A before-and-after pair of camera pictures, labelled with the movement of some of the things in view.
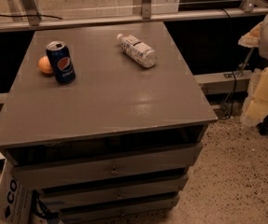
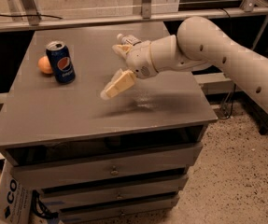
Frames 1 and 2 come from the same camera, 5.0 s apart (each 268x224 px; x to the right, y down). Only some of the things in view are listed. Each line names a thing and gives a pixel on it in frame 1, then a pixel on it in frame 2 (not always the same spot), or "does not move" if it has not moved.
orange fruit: x=44 y=64 does not move
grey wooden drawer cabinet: x=104 y=123 does not move
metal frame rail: x=14 y=26 does not move
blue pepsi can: x=61 y=62 does not move
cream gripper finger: x=265 y=91 → x=119 y=82
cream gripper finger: x=251 y=39 → x=121 y=49
